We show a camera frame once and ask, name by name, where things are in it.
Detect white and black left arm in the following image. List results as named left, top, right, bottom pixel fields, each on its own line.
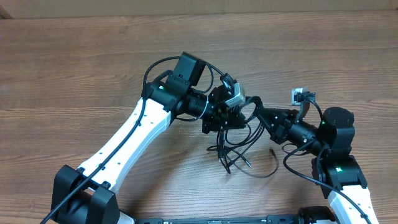
left=45, top=52, right=245, bottom=224

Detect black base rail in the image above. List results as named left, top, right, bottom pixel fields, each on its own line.
left=136, top=214, right=310, bottom=224

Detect black USB cables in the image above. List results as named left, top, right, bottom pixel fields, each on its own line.
left=206, top=95, right=280, bottom=179

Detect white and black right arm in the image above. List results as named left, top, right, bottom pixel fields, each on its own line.
left=254, top=107, right=378, bottom=223

